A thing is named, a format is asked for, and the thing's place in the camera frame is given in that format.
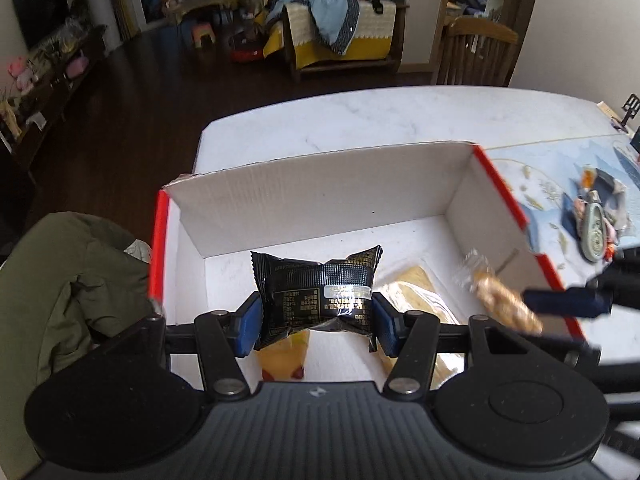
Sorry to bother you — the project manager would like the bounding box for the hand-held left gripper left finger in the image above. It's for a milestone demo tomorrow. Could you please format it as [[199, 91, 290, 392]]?
[[102, 294, 263, 402]]

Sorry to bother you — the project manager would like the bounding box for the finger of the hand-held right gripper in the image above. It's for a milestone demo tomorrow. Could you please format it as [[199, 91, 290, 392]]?
[[542, 335, 603, 361], [521, 246, 640, 318]]

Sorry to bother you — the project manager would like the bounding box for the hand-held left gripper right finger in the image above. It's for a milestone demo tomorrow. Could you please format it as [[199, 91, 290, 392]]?
[[372, 292, 538, 397]]

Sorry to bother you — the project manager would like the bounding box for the snack bar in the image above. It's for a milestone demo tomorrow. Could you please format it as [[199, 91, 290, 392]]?
[[457, 249, 545, 335]]

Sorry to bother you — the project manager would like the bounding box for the black snack packet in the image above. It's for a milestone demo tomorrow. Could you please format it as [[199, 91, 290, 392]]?
[[249, 245, 383, 353]]

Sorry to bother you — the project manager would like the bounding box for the beige plush doll with face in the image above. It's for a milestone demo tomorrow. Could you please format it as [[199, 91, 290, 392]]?
[[572, 180, 632, 261]]

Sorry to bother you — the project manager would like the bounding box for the white cardboard box red rim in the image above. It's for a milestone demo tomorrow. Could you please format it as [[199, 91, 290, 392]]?
[[149, 141, 588, 391]]

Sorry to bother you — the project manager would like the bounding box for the yellow flat snack packet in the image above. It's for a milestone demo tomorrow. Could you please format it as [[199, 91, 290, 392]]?
[[375, 265, 468, 391]]

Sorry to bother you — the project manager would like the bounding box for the blue printed table mat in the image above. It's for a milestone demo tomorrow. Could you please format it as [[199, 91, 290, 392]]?
[[480, 132, 640, 281]]

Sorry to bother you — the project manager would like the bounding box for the green jacket sleeve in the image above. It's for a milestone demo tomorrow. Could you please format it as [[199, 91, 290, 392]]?
[[0, 212, 166, 461]]

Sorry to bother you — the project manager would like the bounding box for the black phone stand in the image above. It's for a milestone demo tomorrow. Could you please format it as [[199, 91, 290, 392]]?
[[611, 94, 640, 133]]

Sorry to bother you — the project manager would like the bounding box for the wooden chair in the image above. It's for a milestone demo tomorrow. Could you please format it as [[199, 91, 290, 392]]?
[[434, 16, 521, 88]]

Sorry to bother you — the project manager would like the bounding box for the red round basin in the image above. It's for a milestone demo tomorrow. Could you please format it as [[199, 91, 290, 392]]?
[[230, 42, 266, 63]]

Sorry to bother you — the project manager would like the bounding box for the pink plastic stool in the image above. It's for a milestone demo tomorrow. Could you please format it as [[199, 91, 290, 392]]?
[[190, 22, 218, 51]]

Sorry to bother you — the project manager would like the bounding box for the sofa with cream yellow cover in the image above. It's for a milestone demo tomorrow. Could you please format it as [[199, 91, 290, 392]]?
[[265, 0, 408, 83]]

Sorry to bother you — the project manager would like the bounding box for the dark wooden tv cabinet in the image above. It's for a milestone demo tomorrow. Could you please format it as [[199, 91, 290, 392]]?
[[0, 25, 108, 171]]

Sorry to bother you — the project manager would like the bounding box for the pink bag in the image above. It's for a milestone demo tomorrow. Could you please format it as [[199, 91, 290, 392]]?
[[65, 55, 91, 81]]

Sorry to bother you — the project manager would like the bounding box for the blue clothes pile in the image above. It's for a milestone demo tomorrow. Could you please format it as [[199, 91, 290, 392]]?
[[267, 0, 362, 56]]

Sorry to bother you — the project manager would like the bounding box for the pink plush toy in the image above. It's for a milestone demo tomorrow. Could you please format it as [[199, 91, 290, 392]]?
[[7, 56, 38, 93]]

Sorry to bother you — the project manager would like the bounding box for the black television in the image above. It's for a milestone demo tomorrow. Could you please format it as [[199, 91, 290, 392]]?
[[12, 0, 71, 51]]

